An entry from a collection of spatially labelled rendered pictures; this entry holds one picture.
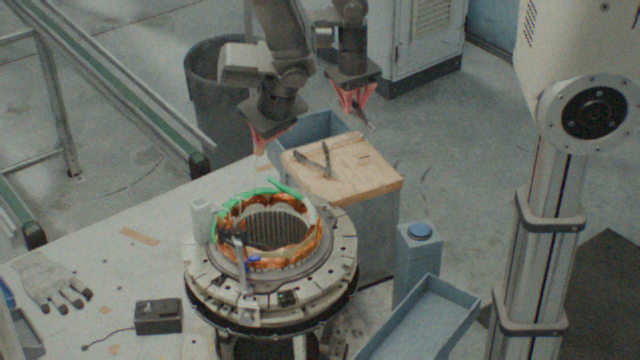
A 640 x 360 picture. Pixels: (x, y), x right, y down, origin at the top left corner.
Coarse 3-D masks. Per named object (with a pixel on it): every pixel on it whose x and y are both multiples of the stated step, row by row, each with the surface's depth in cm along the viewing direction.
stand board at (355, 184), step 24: (312, 144) 180; (360, 144) 180; (288, 168) 175; (312, 168) 173; (336, 168) 173; (360, 168) 173; (384, 168) 173; (312, 192) 167; (336, 192) 167; (360, 192) 167; (384, 192) 170
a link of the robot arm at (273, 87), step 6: (264, 78) 124; (270, 78) 122; (276, 78) 122; (264, 84) 125; (270, 84) 123; (276, 84) 122; (270, 90) 124; (276, 90) 123; (282, 90) 123; (288, 90) 123; (294, 90) 124; (276, 96) 126; (282, 96) 124; (288, 96) 125
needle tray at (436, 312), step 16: (416, 288) 145; (432, 288) 149; (448, 288) 147; (400, 304) 142; (416, 304) 148; (432, 304) 147; (448, 304) 147; (464, 304) 146; (400, 320) 144; (416, 320) 145; (432, 320) 144; (448, 320) 144; (464, 320) 139; (384, 336) 141; (400, 336) 142; (416, 336) 142; (432, 336) 142; (448, 336) 142; (368, 352) 137; (384, 352) 139; (400, 352) 139; (416, 352) 139; (432, 352) 139; (448, 352) 138
